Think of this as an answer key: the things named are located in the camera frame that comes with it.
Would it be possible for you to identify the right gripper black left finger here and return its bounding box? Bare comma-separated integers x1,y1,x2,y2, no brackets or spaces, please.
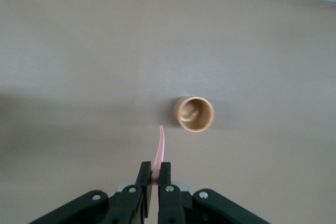
104,161,153,224

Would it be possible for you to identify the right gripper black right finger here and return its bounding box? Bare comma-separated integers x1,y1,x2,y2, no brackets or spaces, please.
158,162,186,224

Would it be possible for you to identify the pink straw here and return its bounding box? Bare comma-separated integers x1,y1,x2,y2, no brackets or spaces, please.
151,125,166,186

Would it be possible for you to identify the brown wooden cup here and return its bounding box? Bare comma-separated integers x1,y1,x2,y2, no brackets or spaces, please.
172,96,215,132

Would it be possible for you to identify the brown table cover sheet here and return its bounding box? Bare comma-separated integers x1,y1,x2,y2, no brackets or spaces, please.
0,0,336,224

